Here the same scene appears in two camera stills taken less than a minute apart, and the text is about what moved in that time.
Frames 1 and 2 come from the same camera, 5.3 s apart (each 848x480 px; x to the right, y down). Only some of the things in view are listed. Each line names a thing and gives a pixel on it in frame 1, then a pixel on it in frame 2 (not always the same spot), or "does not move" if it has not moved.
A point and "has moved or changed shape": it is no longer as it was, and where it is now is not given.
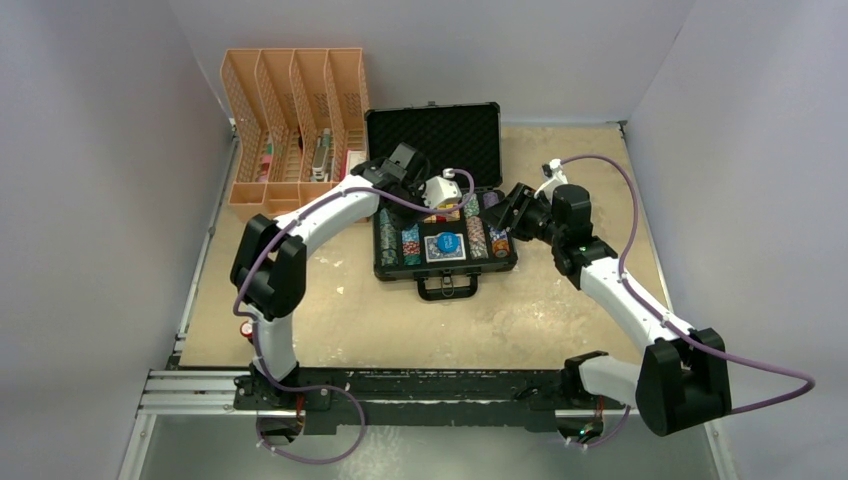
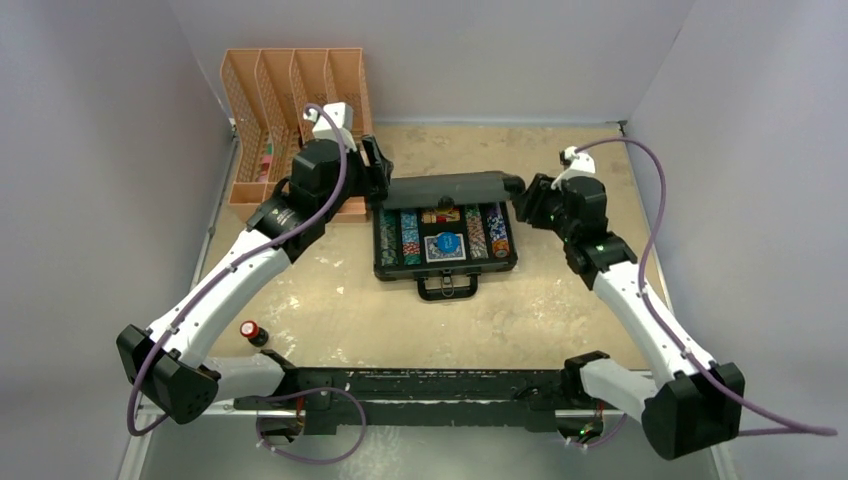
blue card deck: x=433 y=253 does not move
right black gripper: x=521 y=199 -> x=530 y=206
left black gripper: x=417 y=189 -> x=374 y=176
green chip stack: x=388 y=240 does not move
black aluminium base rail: x=418 y=399 does not move
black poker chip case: x=445 y=249 has moved or changed shape
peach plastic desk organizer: x=301 y=118 does not move
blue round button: x=448 y=241 does not move
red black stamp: x=246 y=330 does not move
